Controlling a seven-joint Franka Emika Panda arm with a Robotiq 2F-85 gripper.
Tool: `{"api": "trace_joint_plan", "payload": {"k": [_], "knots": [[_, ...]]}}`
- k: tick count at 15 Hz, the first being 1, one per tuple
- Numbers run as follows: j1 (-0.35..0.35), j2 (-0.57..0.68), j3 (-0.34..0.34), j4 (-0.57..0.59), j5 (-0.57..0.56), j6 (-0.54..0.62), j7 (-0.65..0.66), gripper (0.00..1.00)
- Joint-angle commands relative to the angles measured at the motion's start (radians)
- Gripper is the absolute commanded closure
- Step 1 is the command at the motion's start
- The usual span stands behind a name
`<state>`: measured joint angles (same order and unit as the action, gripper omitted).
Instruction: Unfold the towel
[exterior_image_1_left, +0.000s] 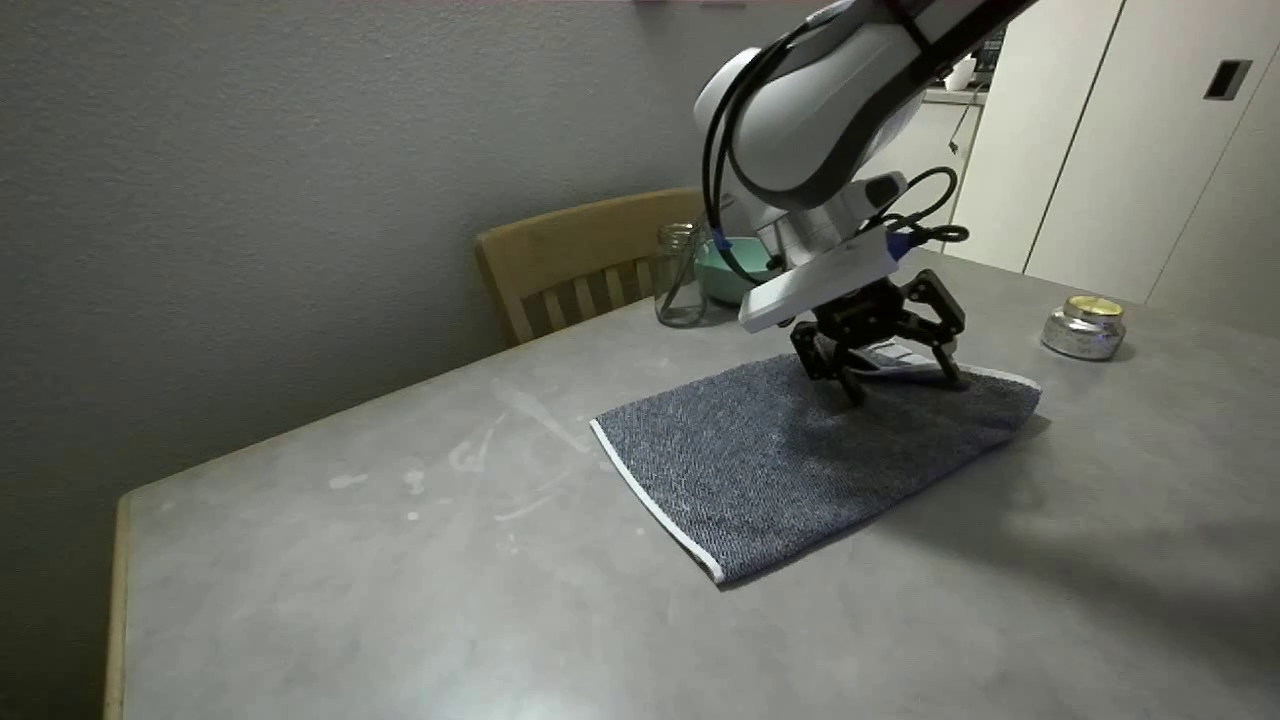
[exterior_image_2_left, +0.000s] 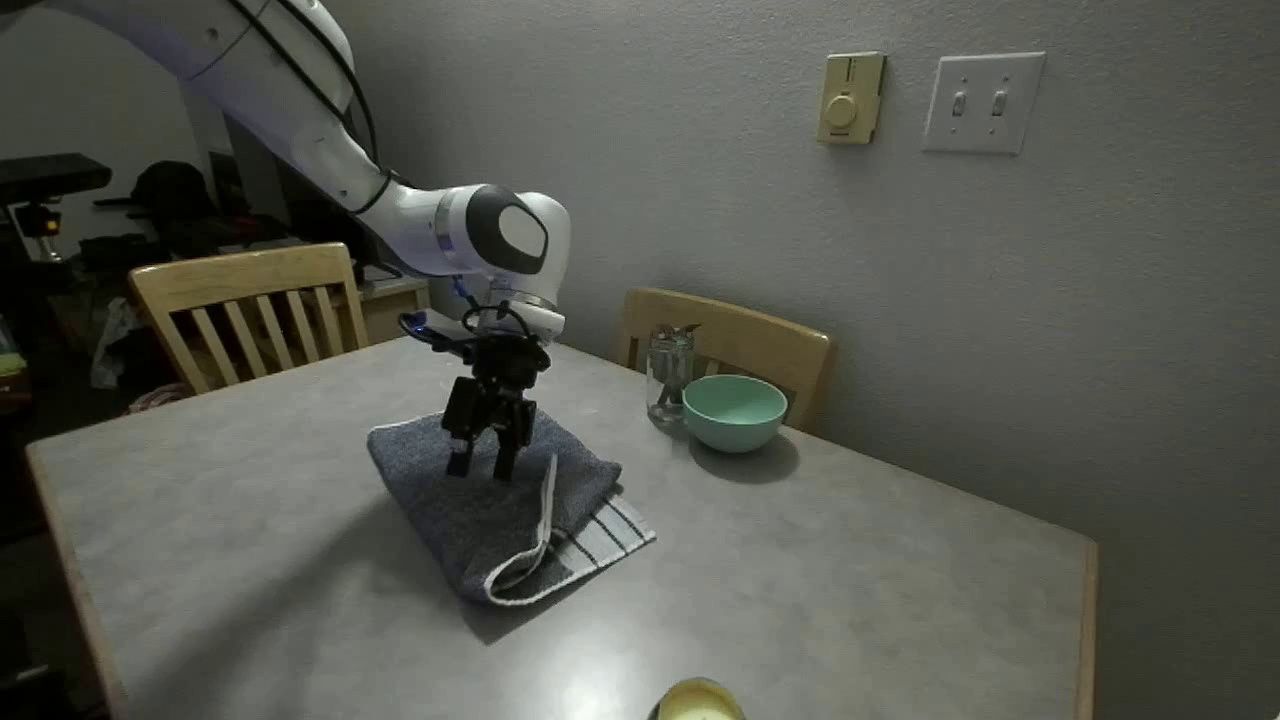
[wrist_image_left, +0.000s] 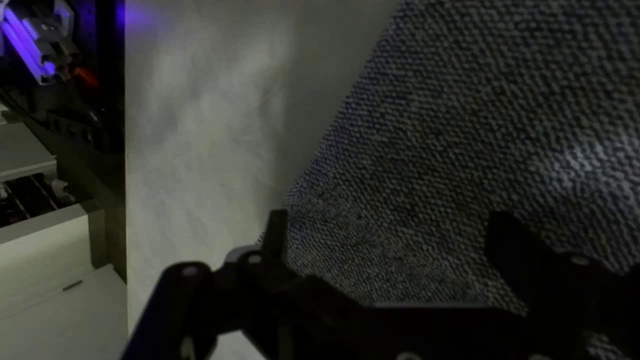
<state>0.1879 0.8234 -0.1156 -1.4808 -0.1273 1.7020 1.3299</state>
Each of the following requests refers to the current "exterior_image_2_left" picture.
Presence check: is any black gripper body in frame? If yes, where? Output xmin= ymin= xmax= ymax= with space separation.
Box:
xmin=429 ymin=314 xmax=552 ymax=403

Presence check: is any dark blue striped towel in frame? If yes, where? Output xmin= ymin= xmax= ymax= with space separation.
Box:
xmin=363 ymin=406 xmax=661 ymax=610

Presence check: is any glass jar with utensils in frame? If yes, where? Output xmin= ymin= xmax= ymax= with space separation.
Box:
xmin=646 ymin=318 xmax=707 ymax=432

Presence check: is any green bowl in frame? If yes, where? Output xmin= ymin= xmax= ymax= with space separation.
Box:
xmin=675 ymin=373 xmax=792 ymax=460

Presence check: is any wooden chair with solid backrest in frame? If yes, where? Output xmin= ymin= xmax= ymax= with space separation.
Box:
xmin=617 ymin=282 xmax=840 ymax=432

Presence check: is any wooden chair with slatted back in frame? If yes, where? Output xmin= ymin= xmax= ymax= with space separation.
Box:
xmin=127 ymin=238 xmax=372 ymax=401

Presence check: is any beige round dial thermostat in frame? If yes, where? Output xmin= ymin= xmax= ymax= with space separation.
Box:
xmin=815 ymin=46 xmax=892 ymax=151

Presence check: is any black flat panel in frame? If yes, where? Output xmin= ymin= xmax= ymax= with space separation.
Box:
xmin=0 ymin=149 xmax=117 ymax=206

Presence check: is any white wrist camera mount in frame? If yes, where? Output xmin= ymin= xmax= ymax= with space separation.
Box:
xmin=506 ymin=294 xmax=573 ymax=339

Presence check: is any white double light switch plate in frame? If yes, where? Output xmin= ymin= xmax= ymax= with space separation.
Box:
xmin=919 ymin=46 xmax=1054 ymax=160

